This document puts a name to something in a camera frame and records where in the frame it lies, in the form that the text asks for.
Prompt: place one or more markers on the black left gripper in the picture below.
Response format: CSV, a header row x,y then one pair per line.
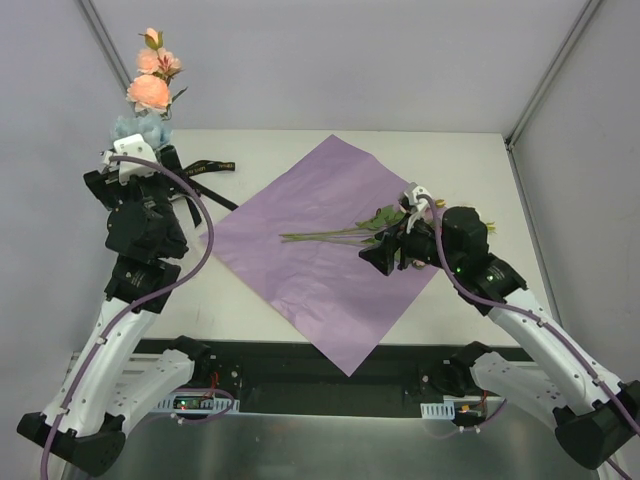
x,y
100,181

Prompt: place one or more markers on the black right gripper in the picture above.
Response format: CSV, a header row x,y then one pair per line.
x,y
396,248

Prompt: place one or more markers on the pink artificial flower stem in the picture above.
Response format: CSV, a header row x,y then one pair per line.
x,y
350,232

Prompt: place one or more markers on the black ribbon gold lettering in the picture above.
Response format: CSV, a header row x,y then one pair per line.
x,y
189,173

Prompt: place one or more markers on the purple tissue paper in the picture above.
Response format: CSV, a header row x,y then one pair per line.
x,y
258,287

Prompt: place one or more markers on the blue artificial flower stem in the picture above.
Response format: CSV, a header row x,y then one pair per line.
x,y
155,131

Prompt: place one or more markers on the peach artificial flower stem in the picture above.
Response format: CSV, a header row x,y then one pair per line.
x,y
157,68

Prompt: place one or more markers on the white pink flower stem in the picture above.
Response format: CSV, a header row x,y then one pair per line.
x,y
464,235

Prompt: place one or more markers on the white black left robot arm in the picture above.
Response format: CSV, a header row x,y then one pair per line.
x,y
88,421

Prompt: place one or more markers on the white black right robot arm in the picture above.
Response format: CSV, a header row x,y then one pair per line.
x,y
591,411

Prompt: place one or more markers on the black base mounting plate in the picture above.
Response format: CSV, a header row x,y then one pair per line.
x,y
392,382

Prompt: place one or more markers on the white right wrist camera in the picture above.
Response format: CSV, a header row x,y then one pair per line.
x,y
414,202

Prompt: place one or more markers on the white right cable duct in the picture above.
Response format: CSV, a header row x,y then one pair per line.
x,y
444,410

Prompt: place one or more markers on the white cable duct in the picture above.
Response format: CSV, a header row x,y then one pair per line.
x,y
196,403
444,410

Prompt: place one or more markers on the aluminium right corner post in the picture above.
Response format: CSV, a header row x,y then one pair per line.
x,y
566,48

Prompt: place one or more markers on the aluminium corner post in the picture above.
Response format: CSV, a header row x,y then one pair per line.
x,y
111,55
566,48

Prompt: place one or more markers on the aluminium left corner post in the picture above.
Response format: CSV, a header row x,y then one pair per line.
x,y
111,55

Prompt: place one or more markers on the white left cable duct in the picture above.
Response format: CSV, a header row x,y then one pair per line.
x,y
196,403

